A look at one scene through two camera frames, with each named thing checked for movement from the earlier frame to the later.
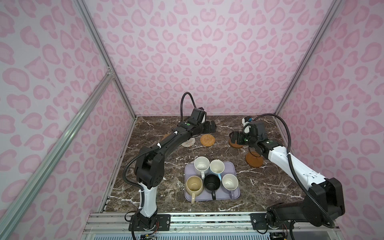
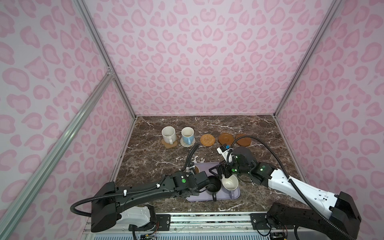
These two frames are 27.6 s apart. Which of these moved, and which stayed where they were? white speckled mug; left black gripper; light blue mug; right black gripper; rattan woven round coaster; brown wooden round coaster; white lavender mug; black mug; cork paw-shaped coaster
Moved: white speckled mug; right black gripper; light blue mug; cork paw-shaped coaster; left black gripper; brown wooden round coaster
Stayed: rattan woven round coaster; black mug; white lavender mug
